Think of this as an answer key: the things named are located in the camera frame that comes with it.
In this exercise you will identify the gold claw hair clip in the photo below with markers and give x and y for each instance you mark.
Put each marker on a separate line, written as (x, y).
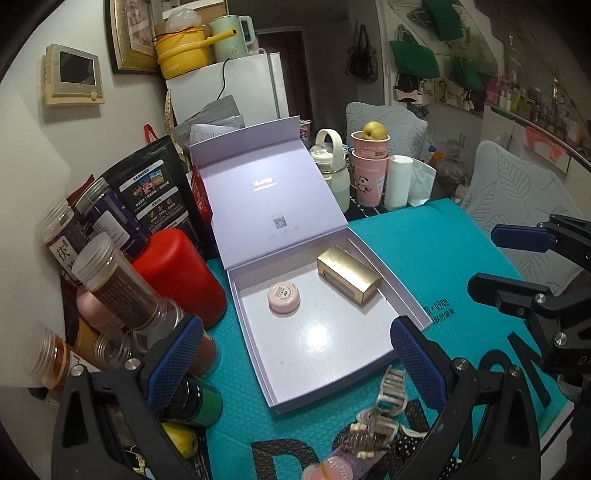
(369, 438)

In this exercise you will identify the red canister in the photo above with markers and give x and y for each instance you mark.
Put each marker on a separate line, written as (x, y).
(180, 277)

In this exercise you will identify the grey plastic bag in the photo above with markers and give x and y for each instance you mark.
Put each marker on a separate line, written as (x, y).
(221, 113)

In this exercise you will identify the white printed tote bag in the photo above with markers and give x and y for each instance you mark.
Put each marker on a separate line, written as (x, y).
(415, 92)
(457, 94)

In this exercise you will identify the black snack bag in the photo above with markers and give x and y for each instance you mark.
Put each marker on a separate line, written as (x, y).
(157, 194)

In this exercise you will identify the white paper roll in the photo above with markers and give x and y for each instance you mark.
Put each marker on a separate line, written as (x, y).
(400, 184)

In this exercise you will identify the pink compact with clear lid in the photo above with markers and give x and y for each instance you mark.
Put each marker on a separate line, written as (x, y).
(337, 470)

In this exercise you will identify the black polka dot scrunchie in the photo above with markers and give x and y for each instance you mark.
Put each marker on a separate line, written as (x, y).
(412, 444)

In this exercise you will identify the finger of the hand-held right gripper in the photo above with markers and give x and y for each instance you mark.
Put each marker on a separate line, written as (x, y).
(521, 237)
(508, 293)

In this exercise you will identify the black hanging bag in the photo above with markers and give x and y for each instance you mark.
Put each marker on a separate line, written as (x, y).
(363, 60)

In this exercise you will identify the clear plastic bag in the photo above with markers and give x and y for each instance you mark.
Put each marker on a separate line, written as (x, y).
(182, 21)

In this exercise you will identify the pale leaf-pattern chair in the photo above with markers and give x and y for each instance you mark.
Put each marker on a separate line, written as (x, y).
(397, 122)
(508, 184)

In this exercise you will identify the green jar with dark lid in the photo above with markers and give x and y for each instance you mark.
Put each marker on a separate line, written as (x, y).
(203, 401)

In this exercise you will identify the clear jar with purple label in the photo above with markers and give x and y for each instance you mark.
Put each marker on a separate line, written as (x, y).
(111, 217)

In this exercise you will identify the gold cardboard box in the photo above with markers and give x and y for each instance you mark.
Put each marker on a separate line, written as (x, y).
(351, 272)

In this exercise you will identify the white fridge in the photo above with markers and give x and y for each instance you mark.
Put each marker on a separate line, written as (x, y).
(249, 87)

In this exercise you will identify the clear jar with orange spice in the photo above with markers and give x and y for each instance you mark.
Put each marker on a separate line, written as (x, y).
(55, 360)

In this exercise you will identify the yellow round fruit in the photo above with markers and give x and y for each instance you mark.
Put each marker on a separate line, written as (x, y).
(374, 130)

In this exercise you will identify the yellow pot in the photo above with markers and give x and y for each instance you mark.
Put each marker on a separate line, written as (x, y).
(180, 53)

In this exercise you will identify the pink bottle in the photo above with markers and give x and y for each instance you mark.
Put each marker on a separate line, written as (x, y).
(94, 309)

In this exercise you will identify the row of bottles on shelf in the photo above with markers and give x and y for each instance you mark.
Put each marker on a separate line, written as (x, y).
(531, 99)

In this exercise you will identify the pink panda paper cup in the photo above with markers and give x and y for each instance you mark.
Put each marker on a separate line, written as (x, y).
(369, 184)

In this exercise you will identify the clear jar with black label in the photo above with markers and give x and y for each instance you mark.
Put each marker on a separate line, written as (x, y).
(64, 244)

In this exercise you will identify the green tote bag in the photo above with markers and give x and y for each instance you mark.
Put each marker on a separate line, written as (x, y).
(413, 57)
(466, 74)
(443, 18)

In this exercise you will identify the clear jar with brown contents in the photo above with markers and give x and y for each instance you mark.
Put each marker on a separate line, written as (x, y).
(124, 286)

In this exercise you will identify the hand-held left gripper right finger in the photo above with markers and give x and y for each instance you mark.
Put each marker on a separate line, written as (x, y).
(415, 360)

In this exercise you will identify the yellow hair pin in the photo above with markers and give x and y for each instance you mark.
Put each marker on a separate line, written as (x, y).
(326, 473)

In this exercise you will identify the small pink tin can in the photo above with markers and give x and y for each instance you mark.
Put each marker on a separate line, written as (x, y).
(304, 129)

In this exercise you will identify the pink round jar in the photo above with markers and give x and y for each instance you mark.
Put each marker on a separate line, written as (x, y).
(282, 299)

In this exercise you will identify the beige wall intercom panel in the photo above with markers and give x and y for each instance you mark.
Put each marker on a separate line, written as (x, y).
(76, 69)

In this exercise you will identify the cream hair clip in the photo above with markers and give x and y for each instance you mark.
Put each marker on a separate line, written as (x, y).
(390, 385)

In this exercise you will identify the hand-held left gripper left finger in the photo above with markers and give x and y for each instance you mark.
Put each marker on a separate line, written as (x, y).
(178, 355)

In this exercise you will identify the white plastic bag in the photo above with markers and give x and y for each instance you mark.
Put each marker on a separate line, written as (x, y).
(427, 182)

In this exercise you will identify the red packet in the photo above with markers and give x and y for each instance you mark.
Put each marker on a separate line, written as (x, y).
(201, 194)

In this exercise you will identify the teal bubble mailer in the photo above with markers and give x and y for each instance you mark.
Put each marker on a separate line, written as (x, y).
(438, 240)

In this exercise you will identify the lavender gift box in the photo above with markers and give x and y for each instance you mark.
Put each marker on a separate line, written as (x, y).
(277, 194)

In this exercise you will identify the small empty clear jar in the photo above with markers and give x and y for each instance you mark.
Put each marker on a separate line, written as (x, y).
(115, 348)

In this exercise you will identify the pale green kettle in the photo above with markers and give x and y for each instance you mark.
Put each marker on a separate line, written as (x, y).
(226, 39)

